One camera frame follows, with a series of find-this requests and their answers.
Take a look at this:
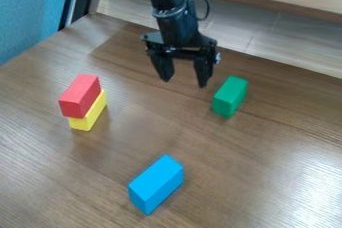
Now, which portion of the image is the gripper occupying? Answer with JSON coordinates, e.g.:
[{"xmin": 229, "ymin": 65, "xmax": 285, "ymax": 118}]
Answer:
[{"xmin": 140, "ymin": 11, "xmax": 222, "ymax": 89}]

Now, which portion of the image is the green block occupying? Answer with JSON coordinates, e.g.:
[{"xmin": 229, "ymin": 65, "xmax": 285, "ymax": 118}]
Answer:
[{"xmin": 209, "ymin": 75, "xmax": 250, "ymax": 119}]

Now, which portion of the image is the yellow block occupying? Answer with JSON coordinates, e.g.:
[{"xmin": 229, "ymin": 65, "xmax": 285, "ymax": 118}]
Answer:
[{"xmin": 66, "ymin": 88, "xmax": 109, "ymax": 132}]

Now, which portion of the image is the red block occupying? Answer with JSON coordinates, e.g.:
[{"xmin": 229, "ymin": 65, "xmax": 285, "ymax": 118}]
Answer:
[{"xmin": 57, "ymin": 73, "xmax": 103, "ymax": 119}]

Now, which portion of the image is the blue block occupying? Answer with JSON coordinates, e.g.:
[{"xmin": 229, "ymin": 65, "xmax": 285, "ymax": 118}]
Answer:
[{"xmin": 126, "ymin": 153, "xmax": 186, "ymax": 216}]

